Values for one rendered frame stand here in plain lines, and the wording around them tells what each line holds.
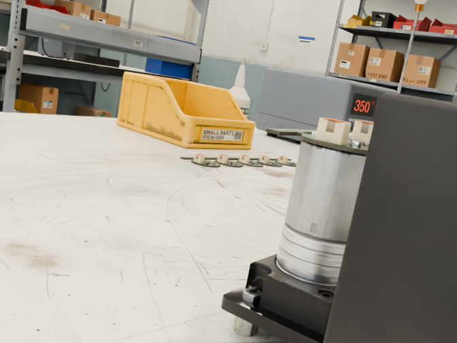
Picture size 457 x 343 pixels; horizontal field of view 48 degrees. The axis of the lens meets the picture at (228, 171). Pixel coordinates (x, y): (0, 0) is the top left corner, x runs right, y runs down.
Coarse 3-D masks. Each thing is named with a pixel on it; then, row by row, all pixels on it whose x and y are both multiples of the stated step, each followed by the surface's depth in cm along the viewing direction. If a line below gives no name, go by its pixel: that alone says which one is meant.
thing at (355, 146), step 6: (312, 132) 15; (306, 138) 15; (312, 138) 15; (318, 144) 15; (324, 144) 14; (330, 144) 14; (336, 144) 14; (348, 144) 15; (354, 144) 15; (360, 144) 15; (366, 144) 15; (348, 150) 14; (354, 150) 14; (360, 150) 14; (366, 150) 14
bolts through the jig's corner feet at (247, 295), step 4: (252, 284) 16; (248, 288) 16; (252, 288) 15; (256, 288) 16; (244, 292) 15; (248, 292) 15; (252, 292) 15; (256, 292) 16; (260, 292) 16; (244, 296) 15; (248, 296) 15; (252, 296) 15; (256, 296) 15; (260, 296) 15; (248, 300) 15; (252, 300) 15; (256, 300) 15
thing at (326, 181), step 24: (312, 144) 15; (312, 168) 15; (336, 168) 14; (360, 168) 14; (312, 192) 15; (336, 192) 15; (288, 216) 16; (312, 216) 15; (336, 216) 15; (288, 240) 15; (312, 240) 15; (336, 240) 15; (288, 264) 15; (312, 264) 15; (336, 264) 15
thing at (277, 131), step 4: (268, 128) 16; (268, 132) 16; (272, 132) 15; (276, 132) 15; (280, 132) 15; (284, 132) 16; (288, 132) 16; (292, 132) 16; (296, 132) 16; (300, 132) 16; (304, 132) 17; (308, 132) 17; (300, 136) 16
